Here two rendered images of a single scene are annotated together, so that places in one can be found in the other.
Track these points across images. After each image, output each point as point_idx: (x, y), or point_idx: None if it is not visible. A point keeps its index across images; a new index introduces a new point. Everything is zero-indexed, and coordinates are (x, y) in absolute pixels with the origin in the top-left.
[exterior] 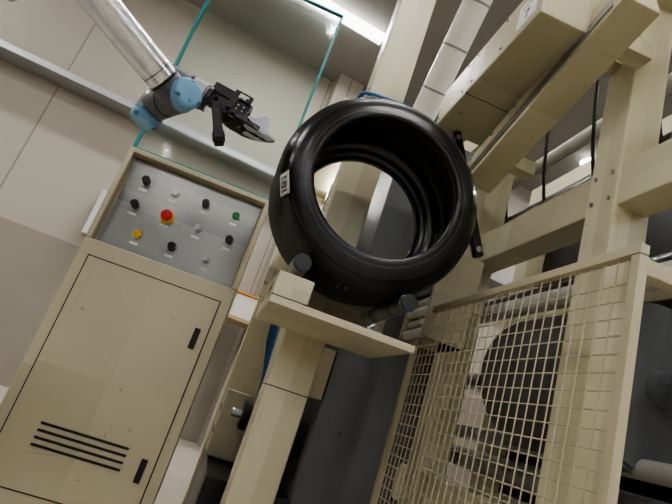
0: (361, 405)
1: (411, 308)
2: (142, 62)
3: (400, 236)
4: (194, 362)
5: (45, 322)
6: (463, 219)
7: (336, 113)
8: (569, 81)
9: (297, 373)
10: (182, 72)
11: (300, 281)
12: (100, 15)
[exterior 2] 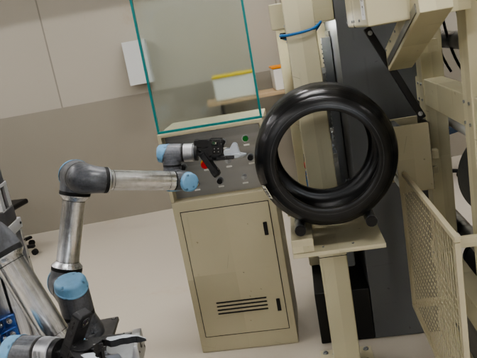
0: (389, 219)
1: (374, 224)
2: (161, 188)
3: (365, 93)
4: (273, 241)
5: (184, 258)
6: (385, 153)
7: (272, 133)
8: (419, 35)
9: None
10: (174, 150)
11: (304, 241)
12: (131, 189)
